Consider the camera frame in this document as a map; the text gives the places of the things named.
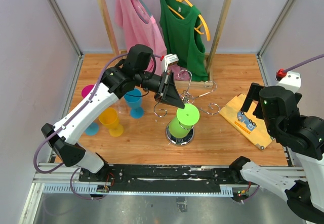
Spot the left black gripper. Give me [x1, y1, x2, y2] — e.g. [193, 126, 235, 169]
[136, 69, 185, 109]

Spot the green plastic wine glass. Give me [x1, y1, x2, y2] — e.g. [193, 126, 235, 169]
[169, 103, 200, 139]

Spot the blue wine glass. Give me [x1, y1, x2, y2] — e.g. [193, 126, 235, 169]
[85, 122, 100, 136]
[124, 88, 144, 119]

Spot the yellow plastic wine glass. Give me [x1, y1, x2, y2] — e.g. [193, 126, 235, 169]
[98, 107, 124, 137]

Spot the magenta plastic wine glass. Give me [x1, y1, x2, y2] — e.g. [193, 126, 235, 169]
[81, 84, 94, 99]

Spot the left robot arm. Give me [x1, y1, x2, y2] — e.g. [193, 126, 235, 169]
[41, 44, 184, 182]

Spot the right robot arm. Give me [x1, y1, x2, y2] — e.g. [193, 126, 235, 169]
[229, 83, 323, 223]

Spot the wooden clothes rack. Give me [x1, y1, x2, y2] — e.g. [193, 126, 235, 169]
[91, 0, 238, 87]

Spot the pink t-shirt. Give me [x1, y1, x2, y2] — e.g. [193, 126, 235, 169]
[115, 0, 190, 81]

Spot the green tank top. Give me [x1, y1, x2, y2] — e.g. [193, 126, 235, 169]
[159, 2, 208, 82]

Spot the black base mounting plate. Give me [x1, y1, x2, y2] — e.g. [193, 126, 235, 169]
[78, 164, 250, 194]

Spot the yellow clothes hanger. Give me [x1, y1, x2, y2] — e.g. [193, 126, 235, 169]
[160, 0, 211, 41]

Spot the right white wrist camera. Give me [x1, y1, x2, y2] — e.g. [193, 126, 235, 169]
[276, 69, 301, 93]

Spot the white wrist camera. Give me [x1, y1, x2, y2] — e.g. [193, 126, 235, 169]
[276, 69, 301, 93]
[160, 54, 179, 72]

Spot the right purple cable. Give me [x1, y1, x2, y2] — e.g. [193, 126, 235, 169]
[237, 54, 324, 204]

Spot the purple cable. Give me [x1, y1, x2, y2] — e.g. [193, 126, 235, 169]
[33, 53, 163, 201]
[237, 54, 324, 204]

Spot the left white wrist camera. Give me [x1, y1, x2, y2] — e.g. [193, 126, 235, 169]
[160, 54, 179, 72]

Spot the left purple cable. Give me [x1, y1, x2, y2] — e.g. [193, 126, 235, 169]
[33, 53, 163, 201]

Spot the aluminium frame rail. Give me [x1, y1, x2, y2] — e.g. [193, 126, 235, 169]
[32, 162, 311, 197]

